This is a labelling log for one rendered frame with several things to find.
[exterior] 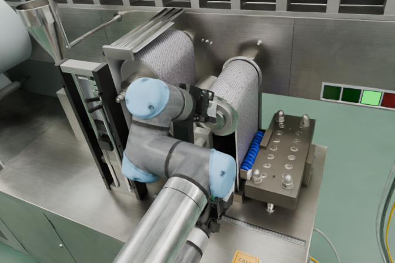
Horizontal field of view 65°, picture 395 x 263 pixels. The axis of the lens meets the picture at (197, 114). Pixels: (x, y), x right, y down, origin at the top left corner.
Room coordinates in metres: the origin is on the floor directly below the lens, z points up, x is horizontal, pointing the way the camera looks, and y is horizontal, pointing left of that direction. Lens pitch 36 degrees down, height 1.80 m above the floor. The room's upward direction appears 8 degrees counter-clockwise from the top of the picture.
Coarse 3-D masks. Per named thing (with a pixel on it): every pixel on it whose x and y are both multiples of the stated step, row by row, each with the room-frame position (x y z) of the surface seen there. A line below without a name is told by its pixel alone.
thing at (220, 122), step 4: (216, 112) 0.71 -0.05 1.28; (220, 112) 0.71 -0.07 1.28; (216, 116) 0.71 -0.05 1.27; (220, 116) 0.70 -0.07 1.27; (224, 116) 0.71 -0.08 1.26; (216, 120) 0.72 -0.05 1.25; (220, 120) 0.71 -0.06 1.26; (224, 120) 0.70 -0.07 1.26; (208, 124) 0.73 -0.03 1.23; (212, 124) 0.72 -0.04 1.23; (216, 124) 0.71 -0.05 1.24; (220, 124) 0.71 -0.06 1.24; (224, 124) 0.70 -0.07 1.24; (212, 128) 0.72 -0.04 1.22; (216, 128) 0.71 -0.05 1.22; (220, 128) 0.71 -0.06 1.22
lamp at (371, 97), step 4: (364, 92) 0.82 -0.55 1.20; (368, 92) 0.81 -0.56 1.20; (372, 92) 0.81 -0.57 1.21; (376, 92) 0.80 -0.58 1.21; (380, 92) 0.79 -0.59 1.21; (364, 96) 0.81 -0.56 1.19; (368, 96) 0.81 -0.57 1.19; (372, 96) 0.80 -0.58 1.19; (376, 96) 0.80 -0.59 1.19; (364, 100) 0.81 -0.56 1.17; (368, 100) 0.81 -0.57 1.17; (372, 100) 0.80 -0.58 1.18; (376, 100) 0.80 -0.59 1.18; (372, 104) 0.80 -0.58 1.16; (376, 104) 0.80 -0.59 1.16
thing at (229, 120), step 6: (210, 102) 0.73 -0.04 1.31; (216, 102) 0.72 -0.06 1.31; (216, 108) 0.72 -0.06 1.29; (222, 108) 0.71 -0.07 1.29; (228, 114) 0.70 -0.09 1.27; (228, 120) 0.70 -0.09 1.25; (204, 126) 0.74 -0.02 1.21; (228, 126) 0.70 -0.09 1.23; (216, 132) 0.72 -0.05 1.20; (222, 132) 0.71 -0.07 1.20
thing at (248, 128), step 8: (256, 96) 0.90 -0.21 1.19; (256, 104) 0.90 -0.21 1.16; (248, 112) 0.81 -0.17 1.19; (256, 112) 0.90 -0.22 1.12; (248, 120) 0.81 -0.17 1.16; (256, 120) 0.90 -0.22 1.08; (240, 128) 0.74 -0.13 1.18; (248, 128) 0.81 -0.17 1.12; (256, 128) 0.90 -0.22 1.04; (240, 136) 0.74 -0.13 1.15; (248, 136) 0.81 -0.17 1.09; (240, 144) 0.74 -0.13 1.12; (248, 144) 0.81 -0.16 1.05; (240, 152) 0.74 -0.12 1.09; (240, 160) 0.74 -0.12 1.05
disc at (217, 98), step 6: (210, 96) 0.74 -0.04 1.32; (216, 96) 0.73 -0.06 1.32; (222, 102) 0.72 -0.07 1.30; (228, 102) 0.71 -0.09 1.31; (228, 108) 0.71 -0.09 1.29; (234, 108) 0.71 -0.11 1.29; (234, 114) 0.71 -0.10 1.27; (234, 120) 0.71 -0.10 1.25; (234, 126) 0.71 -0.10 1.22; (228, 132) 0.72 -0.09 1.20
